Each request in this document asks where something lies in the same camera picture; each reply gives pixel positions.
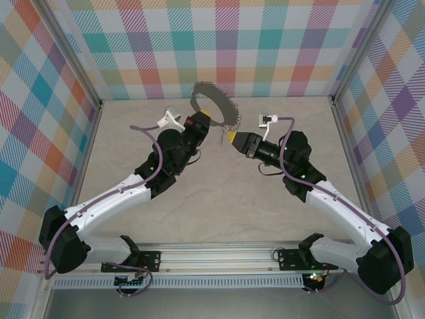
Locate black board lit leds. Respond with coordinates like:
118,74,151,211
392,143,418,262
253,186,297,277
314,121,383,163
303,272,325,287

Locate black board white connector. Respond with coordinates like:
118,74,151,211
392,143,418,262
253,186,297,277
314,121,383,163
114,271,147,288

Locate grey sheet metal panel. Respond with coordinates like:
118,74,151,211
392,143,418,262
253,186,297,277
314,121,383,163
44,287,399,319

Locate thin black wire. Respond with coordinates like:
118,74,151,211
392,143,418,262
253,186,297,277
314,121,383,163
185,148,203,166
258,161,284,177

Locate aluminium wall base profile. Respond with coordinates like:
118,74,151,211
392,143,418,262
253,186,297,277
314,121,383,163
29,101,104,319
331,98,412,319

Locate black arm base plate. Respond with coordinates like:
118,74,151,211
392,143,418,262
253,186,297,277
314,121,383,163
278,249,339,272
100,251,163,273

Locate aluminium upright frame post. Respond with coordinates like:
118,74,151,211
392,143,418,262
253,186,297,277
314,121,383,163
330,0,392,104
39,0,104,110

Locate slotted grey cable duct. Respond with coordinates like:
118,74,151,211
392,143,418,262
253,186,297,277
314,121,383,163
52,274,305,289

